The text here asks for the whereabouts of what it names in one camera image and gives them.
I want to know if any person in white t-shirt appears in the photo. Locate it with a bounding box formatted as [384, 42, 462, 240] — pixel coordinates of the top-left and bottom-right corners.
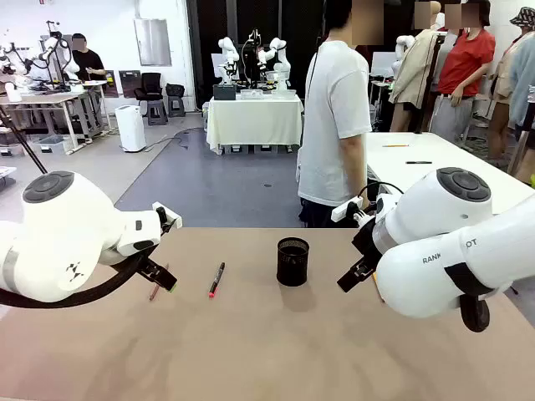
[297, 0, 373, 229]

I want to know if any black diagonal pole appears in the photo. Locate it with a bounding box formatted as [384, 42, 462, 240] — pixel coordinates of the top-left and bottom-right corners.
[0, 106, 48, 175]

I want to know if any black marker red cap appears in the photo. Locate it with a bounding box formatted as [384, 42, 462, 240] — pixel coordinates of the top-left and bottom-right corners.
[207, 261, 227, 299]

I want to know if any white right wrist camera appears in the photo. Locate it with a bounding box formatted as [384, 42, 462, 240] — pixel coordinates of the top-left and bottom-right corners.
[331, 196, 364, 222]

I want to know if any person's right forearm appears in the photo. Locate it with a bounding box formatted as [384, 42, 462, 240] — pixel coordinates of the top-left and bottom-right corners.
[339, 135, 371, 209]

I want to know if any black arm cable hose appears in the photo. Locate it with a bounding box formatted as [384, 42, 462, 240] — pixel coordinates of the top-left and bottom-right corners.
[0, 250, 148, 310]
[444, 262, 509, 333]

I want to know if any clear plastic container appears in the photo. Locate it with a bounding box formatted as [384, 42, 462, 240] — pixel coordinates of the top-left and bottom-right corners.
[240, 87, 298, 101]

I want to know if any grey stool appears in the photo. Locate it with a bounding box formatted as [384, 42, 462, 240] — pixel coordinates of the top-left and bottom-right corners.
[145, 99, 169, 126]
[167, 95, 186, 118]

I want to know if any grey metal wall panel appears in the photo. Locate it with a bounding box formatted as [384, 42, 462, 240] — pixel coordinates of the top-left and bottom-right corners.
[133, 17, 173, 67]

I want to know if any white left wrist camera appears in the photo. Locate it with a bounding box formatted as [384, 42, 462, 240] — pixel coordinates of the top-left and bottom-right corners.
[151, 201, 184, 230]

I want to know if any black mesh pen holder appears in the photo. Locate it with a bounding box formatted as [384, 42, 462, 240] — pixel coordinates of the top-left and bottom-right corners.
[276, 236, 311, 288]

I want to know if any black right camera cable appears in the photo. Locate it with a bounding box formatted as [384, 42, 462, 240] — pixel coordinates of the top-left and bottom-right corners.
[357, 181, 405, 210]

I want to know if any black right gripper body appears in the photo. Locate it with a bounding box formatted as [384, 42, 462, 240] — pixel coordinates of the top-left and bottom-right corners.
[352, 216, 380, 266]

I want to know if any dark framed board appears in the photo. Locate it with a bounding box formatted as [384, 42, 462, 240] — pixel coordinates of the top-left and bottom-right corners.
[118, 69, 141, 99]

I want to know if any black camera stand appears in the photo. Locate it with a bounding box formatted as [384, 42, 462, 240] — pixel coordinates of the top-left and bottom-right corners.
[241, 28, 265, 89]

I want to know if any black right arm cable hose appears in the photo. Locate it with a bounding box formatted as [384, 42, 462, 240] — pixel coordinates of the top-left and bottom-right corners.
[444, 262, 509, 333]

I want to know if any mannequin in beige coat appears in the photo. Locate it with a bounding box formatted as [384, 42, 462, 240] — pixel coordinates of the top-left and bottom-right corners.
[388, 0, 445, 134]

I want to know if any person in red shirt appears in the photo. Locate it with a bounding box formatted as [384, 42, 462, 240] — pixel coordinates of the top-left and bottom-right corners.
[430, 0, 497, 144]

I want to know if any white board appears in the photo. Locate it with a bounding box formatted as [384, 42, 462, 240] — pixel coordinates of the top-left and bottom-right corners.
[370, 51, 398, 79]

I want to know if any grey plastic bin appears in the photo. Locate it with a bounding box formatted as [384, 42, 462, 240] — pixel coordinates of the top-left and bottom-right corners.
[32, 134, 71, 155]

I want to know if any person in black shirt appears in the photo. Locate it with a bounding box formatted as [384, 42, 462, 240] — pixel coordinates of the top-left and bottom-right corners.
[70, 33, 108, 83]

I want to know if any black office chair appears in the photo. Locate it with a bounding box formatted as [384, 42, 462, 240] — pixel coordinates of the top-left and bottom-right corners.
[133, 72, 165, 104]

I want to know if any maroon pencil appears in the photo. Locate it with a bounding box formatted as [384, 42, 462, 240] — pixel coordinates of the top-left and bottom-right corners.
[148, 262, 170, 302]

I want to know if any white air purifier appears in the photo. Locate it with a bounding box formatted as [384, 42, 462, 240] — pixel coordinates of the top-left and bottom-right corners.
[115, 104, 147, 153]

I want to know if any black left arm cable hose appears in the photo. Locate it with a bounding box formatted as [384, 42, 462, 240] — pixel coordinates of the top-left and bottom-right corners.
[0, 250, 148, 310]

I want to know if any table with white cloth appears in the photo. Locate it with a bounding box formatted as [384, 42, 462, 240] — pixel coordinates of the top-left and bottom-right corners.
[206, 94, 305, 156]

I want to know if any grey workbench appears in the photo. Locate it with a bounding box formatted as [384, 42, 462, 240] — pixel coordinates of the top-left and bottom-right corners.
[0, 79, 113, 155]

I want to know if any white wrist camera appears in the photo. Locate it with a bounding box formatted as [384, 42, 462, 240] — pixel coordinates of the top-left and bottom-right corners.
[151, 201, 184, 230]
[331, 196, 364, 222]

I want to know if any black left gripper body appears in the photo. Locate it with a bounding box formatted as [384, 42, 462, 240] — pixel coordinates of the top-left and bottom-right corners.
[134, 240, 162, 268]

